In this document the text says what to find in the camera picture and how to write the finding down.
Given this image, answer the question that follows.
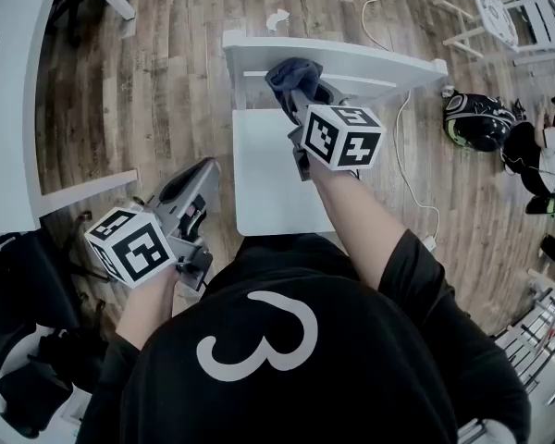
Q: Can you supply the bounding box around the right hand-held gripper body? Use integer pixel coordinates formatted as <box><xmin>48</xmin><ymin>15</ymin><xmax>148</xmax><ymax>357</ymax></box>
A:
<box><xmin>287</xmin><ymin>104</ymin><xmax>388</xmax><ymax>182</ymax></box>

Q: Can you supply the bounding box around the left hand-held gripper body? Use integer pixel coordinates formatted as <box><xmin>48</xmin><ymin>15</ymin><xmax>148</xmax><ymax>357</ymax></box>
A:
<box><xmin>83</xmin><ymin>196</ymin><xmax>214</xmax><ymax>291</ymax></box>

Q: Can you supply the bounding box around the blue-grey wiping cloth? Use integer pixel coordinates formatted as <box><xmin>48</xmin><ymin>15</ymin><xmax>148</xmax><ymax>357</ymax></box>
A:
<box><xmin>264</xmin><ymin>56</ymin><xmax>326</xmax><ymax>122</ymax></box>

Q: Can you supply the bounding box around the white wooden chair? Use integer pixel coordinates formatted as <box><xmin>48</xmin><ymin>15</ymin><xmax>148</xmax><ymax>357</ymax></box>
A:
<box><xmin>221</xmin><ymin>29</ymin><xmax>450</xmax><ymax>238</ymax></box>

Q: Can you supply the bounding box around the person's right forearm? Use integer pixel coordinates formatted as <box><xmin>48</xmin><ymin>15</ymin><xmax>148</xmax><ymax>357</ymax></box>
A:
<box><xmin>310</xmin><ymin>164</ymin><xmax>411</xmax><ymax>291</ymax></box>

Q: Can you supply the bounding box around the person's left forearm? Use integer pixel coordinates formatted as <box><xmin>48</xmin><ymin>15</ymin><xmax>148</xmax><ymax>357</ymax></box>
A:
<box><xmin>115</xmin><ymin>268</ymin><xmax>181</xmax><ymax>352</ymax></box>

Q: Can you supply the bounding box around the white folding chair patterned cushion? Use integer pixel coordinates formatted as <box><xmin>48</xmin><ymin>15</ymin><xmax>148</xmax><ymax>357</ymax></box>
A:
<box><xmin>432</xmin><ymin>0</ymin><xmax>555</xmax><ymax>68</ymax></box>

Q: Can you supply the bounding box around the white paper scrap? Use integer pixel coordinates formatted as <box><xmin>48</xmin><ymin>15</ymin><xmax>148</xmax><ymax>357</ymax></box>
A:
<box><xmin>265</xmin><ymin>8</ymin><xmax>290</xmax><ymax>32</ymax></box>

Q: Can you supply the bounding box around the white curved desk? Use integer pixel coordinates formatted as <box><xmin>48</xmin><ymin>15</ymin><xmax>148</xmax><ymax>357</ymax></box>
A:
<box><xmin>0</xmin><ymin>0</ymin><xmax>140</xmax><ymax>240</ymax></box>

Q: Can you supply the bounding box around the person's black shirt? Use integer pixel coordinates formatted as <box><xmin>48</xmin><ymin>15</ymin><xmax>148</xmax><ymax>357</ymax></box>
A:
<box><xmin>76</xmin><ymin>231</ymin><xmax>533</xmax><ymax>444</ymax></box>

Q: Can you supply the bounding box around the white slatted rack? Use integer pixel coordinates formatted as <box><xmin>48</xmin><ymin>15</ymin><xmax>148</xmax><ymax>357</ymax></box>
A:
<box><xmin>457</xmin><ymin>265</ymin><xmax>555</xmax><ymax>444</ymax></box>

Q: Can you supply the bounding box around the white floor cable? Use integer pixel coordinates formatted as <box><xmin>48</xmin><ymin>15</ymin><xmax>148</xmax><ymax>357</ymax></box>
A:
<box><xmin>360</xmin><ymin>0</ymin><xmax>441</xmax><ymax>245</ymax></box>

